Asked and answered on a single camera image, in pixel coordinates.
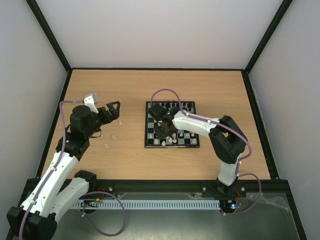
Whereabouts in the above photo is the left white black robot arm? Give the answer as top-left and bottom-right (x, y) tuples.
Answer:
(6, 100), (121, 240)

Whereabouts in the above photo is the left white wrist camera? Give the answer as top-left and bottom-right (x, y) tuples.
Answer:
(83, 93), (99, 114)

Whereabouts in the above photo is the black frame post left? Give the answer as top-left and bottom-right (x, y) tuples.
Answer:
(26, 0), (72, 73)

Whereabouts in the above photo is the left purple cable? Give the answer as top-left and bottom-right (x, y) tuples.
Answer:
(18, 99), (127, 240)

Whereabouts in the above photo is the circuit board with leds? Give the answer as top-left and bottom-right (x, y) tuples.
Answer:
(219, 197), (243, 210)

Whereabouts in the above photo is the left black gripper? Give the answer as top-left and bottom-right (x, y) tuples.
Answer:
(85, 101), (121, 138)

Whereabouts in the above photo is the black frame post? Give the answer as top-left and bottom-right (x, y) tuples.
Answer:
(243, 0), (293, 75)
(26, 0), (72, 73)

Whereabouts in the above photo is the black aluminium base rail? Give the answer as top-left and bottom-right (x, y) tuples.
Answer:
(24, 178), (291, 198)

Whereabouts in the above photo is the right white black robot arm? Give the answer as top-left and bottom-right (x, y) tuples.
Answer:
(148, 102), (248, 196)

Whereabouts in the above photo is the black and white chessboard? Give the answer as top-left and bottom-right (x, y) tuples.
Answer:
(144, 100), (200, 149)

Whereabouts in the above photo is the white slotted cable duct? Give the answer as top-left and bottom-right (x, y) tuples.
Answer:
(85, 199), (220, 210)

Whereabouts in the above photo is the black frame post right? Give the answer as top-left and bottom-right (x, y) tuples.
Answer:
(243, 0), (293, 75)

